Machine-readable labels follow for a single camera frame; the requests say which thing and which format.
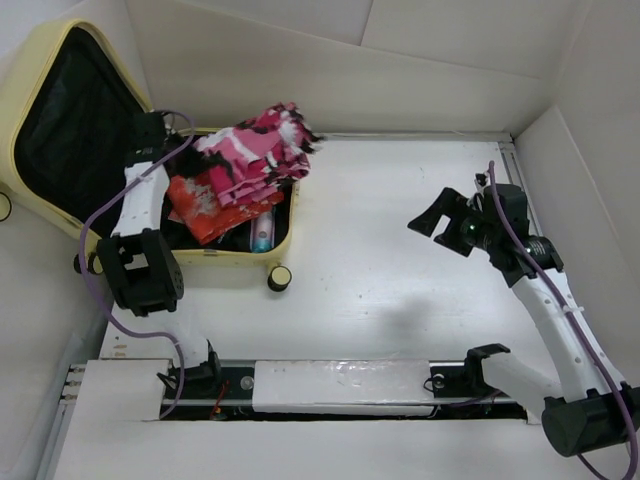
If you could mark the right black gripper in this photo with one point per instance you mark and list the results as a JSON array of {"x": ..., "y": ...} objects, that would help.
[{"x": 451, "y": 203}]

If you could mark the orange white tie-dye cloth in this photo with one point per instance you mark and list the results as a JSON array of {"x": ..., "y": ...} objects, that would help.
[{"x": 195, "y": 205}]

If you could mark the pink camouflage cloth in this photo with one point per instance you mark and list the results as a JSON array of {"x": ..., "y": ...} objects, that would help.
[{"x": 253, "y": 159}]

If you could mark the lotion bottle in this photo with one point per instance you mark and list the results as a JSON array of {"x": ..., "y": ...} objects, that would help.
[{"x": 262, "y": 233}]

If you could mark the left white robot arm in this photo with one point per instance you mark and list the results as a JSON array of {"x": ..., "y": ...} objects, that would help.
[{"x": 144, "y": 276}]

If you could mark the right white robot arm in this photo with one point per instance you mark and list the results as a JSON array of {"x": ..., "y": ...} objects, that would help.
[{"x": 588, "y": 405}]

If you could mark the yellow hard-shell suitcase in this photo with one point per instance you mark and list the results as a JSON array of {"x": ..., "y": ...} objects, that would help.
[{"x": 68, "y": 106}]

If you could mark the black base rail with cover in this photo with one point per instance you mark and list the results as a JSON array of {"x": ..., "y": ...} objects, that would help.
[{"x": 334, "y": 390}]

